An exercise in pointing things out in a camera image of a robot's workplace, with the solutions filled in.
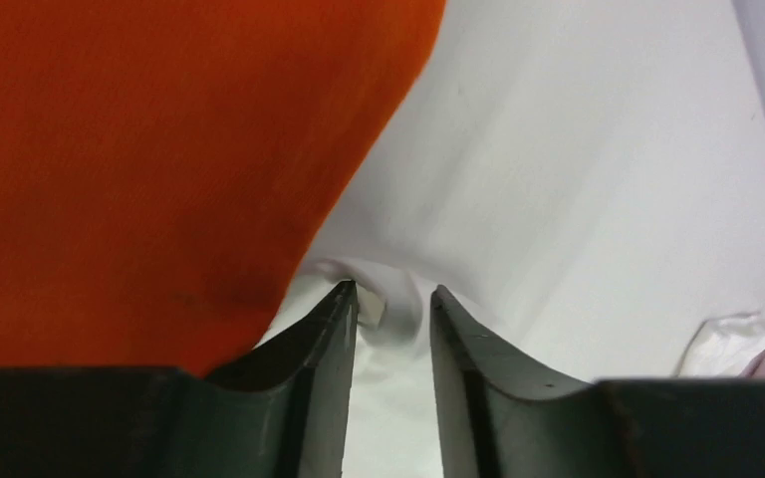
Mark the folded orange t shirt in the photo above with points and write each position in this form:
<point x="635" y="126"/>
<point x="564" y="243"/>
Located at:
<point x="165" y="165"/>

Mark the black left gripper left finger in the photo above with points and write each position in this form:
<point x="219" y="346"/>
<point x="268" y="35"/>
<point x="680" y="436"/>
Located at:
<point x="279" y="411"/>

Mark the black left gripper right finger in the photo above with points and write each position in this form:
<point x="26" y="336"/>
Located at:
<point x="502" y="413"/>

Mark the white printed t shirt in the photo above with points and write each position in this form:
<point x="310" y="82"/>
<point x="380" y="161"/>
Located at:
<point x="587" y="178"/>

